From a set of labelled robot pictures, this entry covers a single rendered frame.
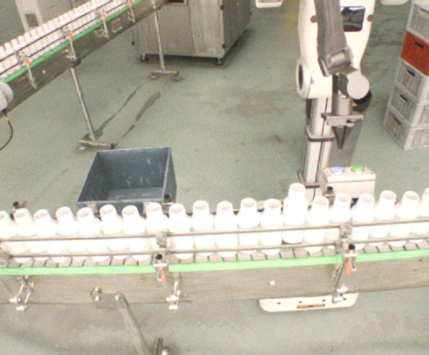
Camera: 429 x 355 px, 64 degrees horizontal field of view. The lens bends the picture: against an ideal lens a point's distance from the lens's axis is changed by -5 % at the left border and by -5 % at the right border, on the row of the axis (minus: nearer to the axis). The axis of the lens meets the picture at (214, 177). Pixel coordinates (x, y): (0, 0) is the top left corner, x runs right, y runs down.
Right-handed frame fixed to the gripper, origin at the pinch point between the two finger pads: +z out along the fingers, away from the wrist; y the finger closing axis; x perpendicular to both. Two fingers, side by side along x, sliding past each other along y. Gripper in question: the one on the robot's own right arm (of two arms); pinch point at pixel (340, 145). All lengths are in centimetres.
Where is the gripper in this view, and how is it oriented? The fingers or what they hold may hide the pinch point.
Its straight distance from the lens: 105.1
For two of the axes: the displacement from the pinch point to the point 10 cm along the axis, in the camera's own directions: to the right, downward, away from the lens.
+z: 0.6, 9.4, 3.3
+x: 0.2, -3.3, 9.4
